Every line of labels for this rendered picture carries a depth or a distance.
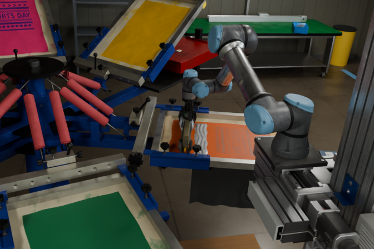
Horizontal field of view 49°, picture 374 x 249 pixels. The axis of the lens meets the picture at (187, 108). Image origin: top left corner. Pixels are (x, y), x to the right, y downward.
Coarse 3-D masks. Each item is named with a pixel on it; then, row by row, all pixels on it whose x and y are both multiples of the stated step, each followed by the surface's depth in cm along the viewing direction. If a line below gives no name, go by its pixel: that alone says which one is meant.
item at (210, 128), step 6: (174, 120) 251; (174, 126) 244; (210, 126) 247; (216, 126) 247; (222, 126) 248; (228, 126) 248; (234, 126) 249; (240, 126) 249; (246, 126) 250; (174, 132) 237; (180, 132) 238; (192, 132) 238; (210, 132) 240
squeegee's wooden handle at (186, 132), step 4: (188, 120) 229; (184, 124) 224; (188, 124) 224; (184, 128) 220; (188, 128) 220; (184, 132) 216; (188, 132) 216; (184, 136) 213; (188, 136) 213; (184, 140) 214; (188, 140) 214; (184, 144) 215
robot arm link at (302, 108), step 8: (288, 96) 157; (296, 96) 159; (288, 104) 154; (296, 104) 153; (304, 104) 152; (312, 104) 155; (296, 112) 153; (304, 112) 153; (312, 112) 156; (296, 120) 153; (304, 120) 155; (288, 128) 154; (296, 128) 156; (304, 128) 157
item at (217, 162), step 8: (160, 112) 252; (168, 112) 255; (176, 112) 255; (216, 112) 257; (224, 112) 258; (160, 120) 242; (240, 120) 256; (160, 128) 233; (160, 136) 225; (152, 144) 217; (216, 160) 206; (224, 160) 207; (232, 160) 207; (240, 160) 207; (248, 160) 208; (232, 168) 207; (240, 168) 207; (248, 168) 206
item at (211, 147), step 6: (174, 138) 231; (180, 138) 231; (192, 138) 232; (210, 138) 233; (174, 144) 225; (210, 144) 227; (174, 150) 219; (192, 150) 220; (210, 150) 221; (210, 156) 216; (216, 156) 216; (222, 156) 216; (228, 156) 217; (234, 156) 217; (240, 156) 218; (246, 156) 218; (252, 156) 218
